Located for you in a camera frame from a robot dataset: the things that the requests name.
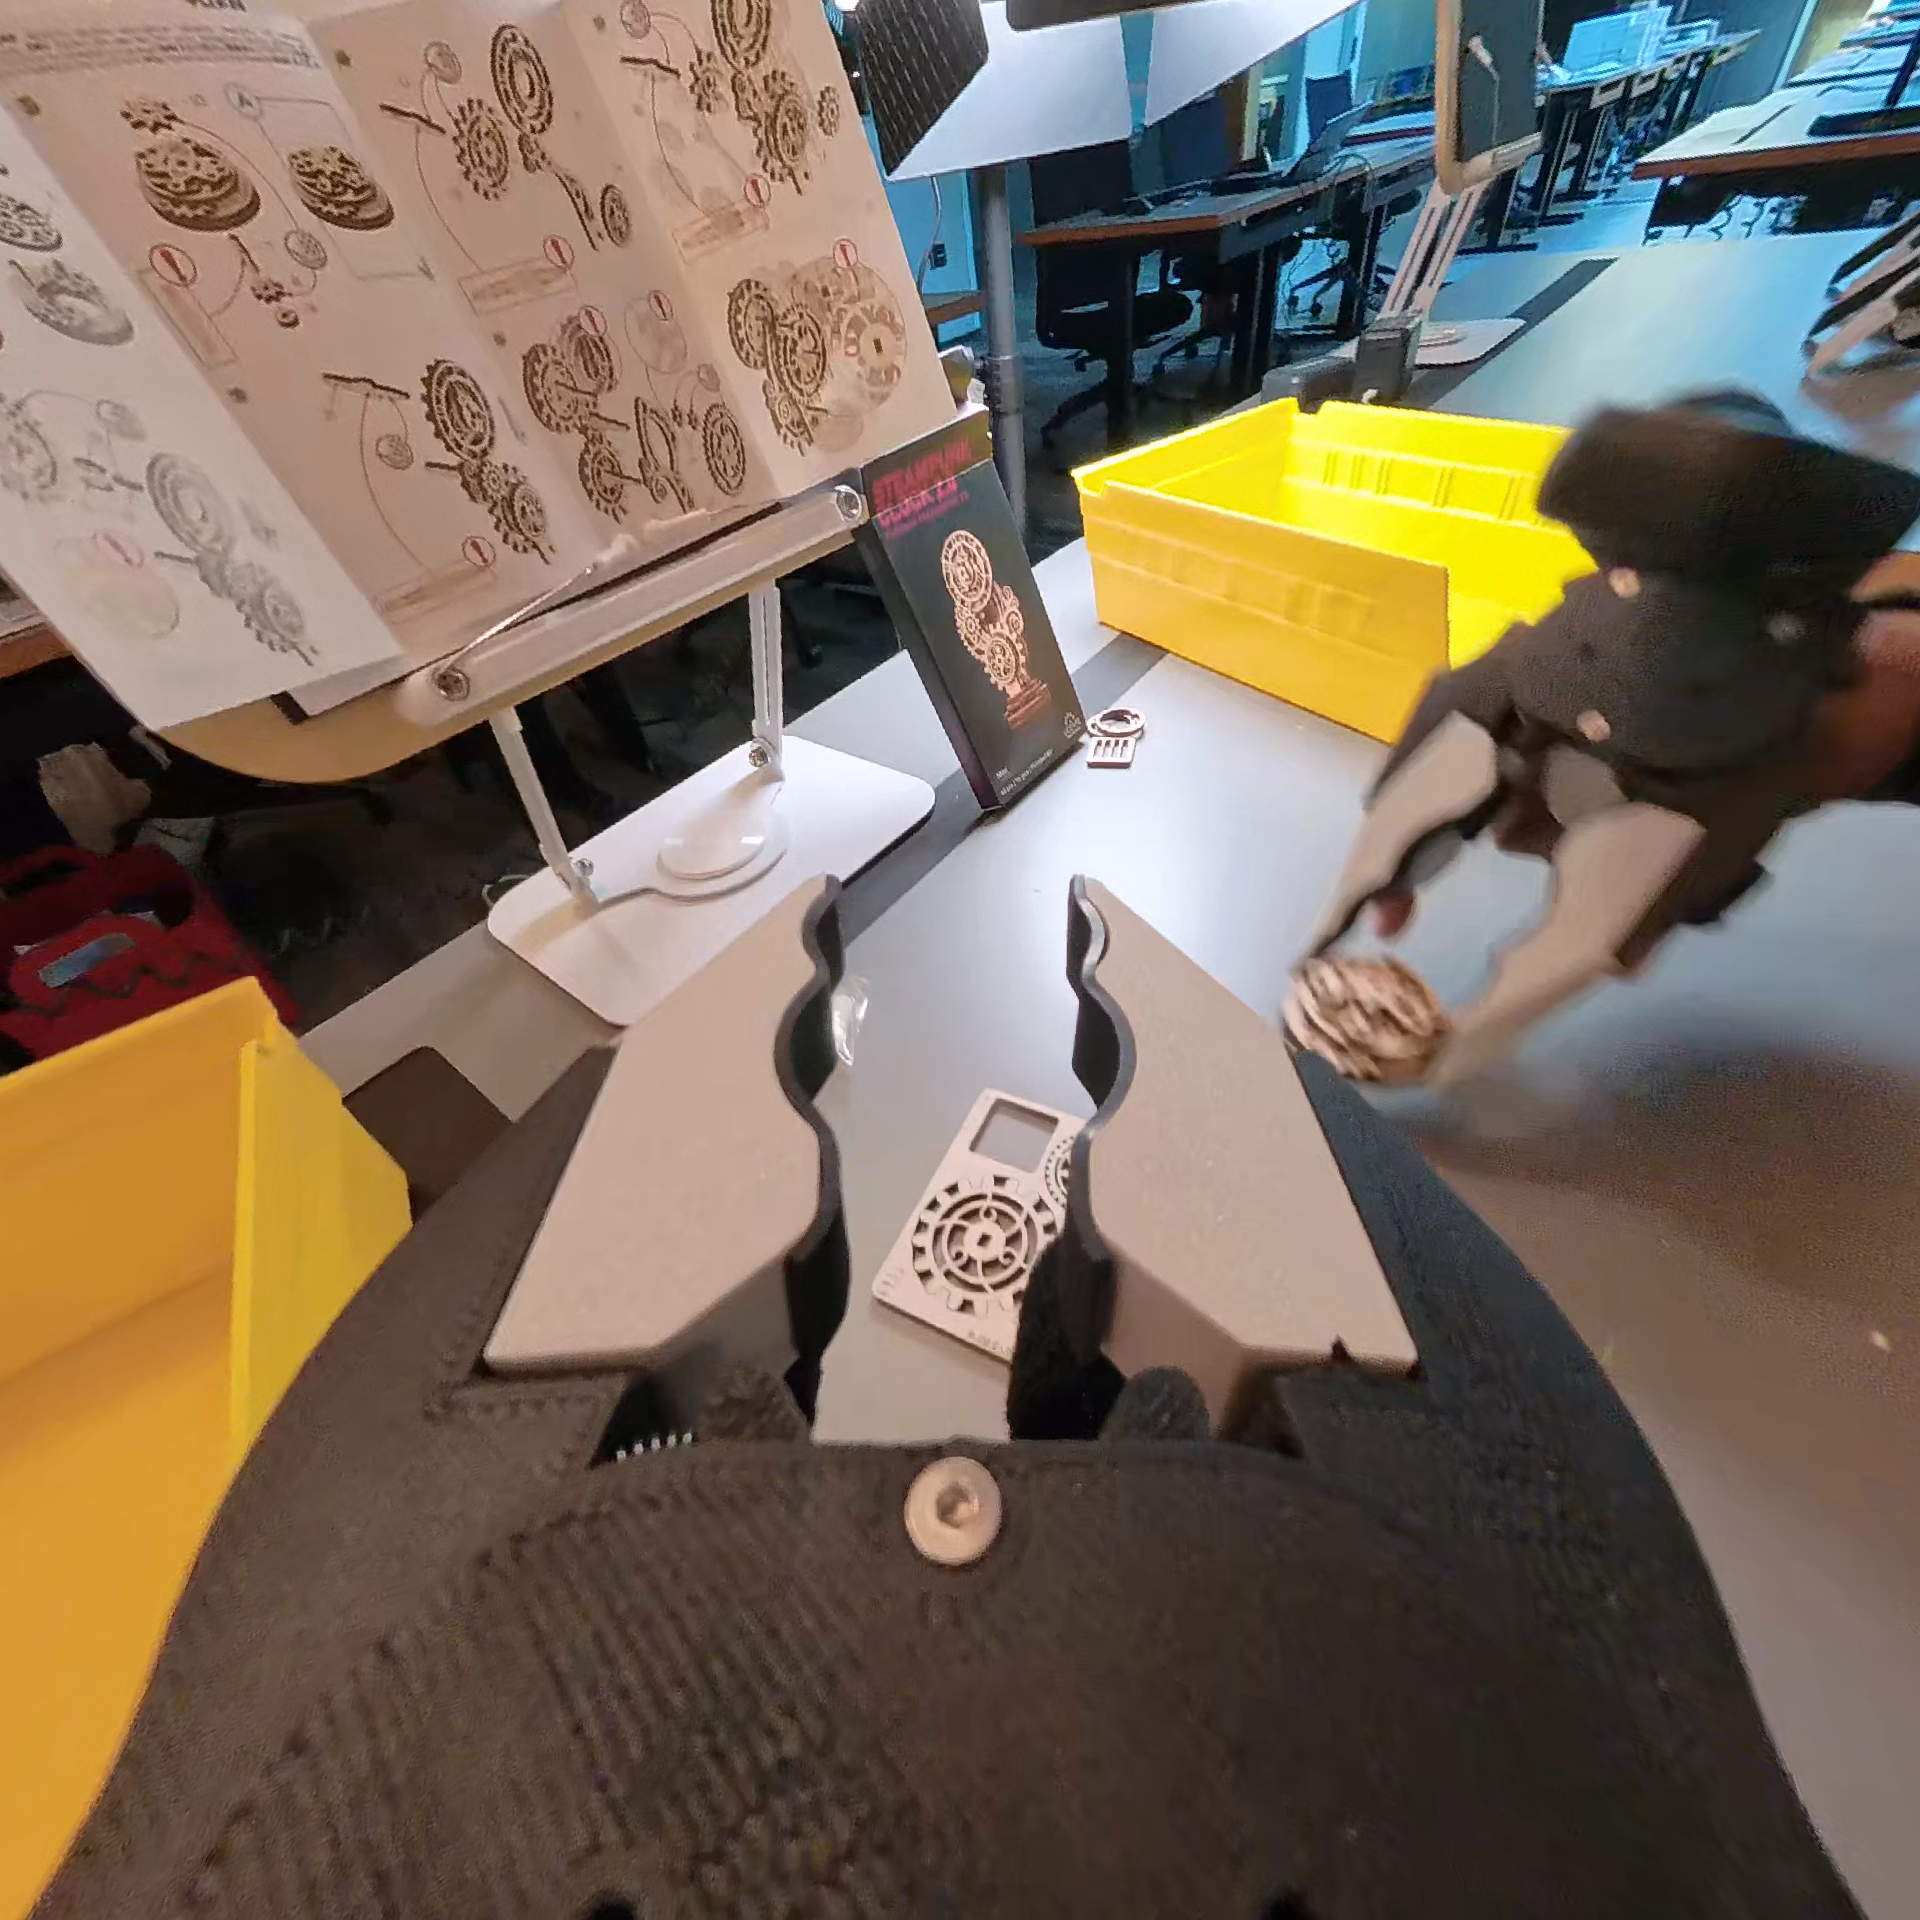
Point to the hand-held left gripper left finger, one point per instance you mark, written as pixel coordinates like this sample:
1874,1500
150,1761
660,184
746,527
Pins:
661,1201

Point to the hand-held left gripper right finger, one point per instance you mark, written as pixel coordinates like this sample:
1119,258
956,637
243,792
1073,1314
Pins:
1231,1201

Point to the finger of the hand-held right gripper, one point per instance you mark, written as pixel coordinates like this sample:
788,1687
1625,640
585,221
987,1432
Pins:
1606,901
1425,809

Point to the wooden gear assembly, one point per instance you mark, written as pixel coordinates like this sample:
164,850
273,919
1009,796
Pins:
1365,1021

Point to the plywood sheet with gear cutouts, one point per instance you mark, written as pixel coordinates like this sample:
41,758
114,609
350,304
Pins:
918,1277

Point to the assembly instruction booklet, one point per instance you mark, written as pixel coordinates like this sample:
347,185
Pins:
452,300

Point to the grey desk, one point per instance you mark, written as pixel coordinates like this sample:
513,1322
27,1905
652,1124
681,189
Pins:
1651,1277

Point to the dark desk with brown edge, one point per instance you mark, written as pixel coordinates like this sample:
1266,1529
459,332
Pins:
1245,210

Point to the person's right hand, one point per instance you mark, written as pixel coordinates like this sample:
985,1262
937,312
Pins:
1882,704

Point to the yellow plastic bin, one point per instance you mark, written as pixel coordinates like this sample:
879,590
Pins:
90,1170
1245,615

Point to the small slotted wooden piece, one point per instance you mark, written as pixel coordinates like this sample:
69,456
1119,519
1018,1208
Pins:
1110,758

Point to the white book stand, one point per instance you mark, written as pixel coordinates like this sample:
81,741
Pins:
839,809

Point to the black kit box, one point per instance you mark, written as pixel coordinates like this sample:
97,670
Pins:
975,599

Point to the red bag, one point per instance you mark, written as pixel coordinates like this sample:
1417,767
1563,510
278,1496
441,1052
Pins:
150,974

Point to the dark screen on white stand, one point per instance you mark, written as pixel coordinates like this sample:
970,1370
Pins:
1484,89

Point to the black office chair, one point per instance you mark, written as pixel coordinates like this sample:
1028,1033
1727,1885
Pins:
1103,285

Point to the grey metal pole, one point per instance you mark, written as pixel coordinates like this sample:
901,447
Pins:
1009,329

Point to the white tilted panel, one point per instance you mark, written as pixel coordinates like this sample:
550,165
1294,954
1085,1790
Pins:
1081,77

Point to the black perforated panel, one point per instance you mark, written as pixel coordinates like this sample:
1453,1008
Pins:
915,77

